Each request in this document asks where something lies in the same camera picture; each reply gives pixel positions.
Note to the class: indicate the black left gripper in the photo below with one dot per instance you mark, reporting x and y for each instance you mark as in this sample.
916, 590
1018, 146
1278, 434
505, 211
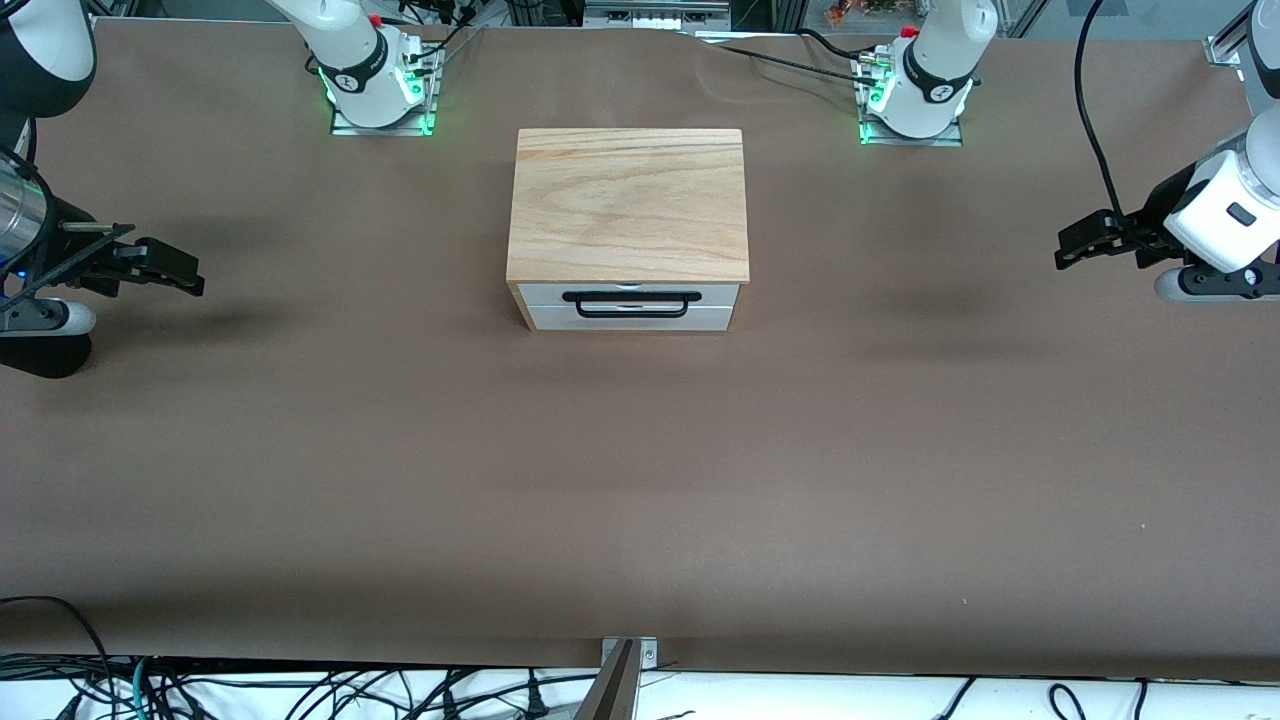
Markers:
1160, 210

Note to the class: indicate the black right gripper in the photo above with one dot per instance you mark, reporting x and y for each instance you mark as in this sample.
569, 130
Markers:
62, 232

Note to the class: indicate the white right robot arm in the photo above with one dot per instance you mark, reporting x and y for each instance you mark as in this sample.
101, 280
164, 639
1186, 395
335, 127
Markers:
360, 70

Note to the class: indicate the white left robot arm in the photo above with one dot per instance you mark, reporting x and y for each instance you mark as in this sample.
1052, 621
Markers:
940, 70

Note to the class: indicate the wooden drawer cabinet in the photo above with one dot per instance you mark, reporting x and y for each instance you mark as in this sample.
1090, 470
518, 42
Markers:
630, 200

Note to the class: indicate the grey metal equipment box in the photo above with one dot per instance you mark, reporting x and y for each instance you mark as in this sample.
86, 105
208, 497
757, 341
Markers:
650, 14

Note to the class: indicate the brown table cover sheet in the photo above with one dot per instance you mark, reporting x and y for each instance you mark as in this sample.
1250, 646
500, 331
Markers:
640, 480

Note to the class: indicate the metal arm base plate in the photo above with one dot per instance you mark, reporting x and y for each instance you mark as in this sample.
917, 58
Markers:
400, 127
930, 141

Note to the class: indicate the aluminium corner bracket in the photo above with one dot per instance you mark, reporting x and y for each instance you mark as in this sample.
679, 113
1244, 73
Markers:
1225, 50

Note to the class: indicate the silver camera mount bracket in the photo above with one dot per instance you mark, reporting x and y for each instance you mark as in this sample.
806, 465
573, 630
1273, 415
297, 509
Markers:
648, 655

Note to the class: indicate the grey camera pole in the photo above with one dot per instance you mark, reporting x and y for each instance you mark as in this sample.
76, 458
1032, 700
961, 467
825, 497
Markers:
612, 690

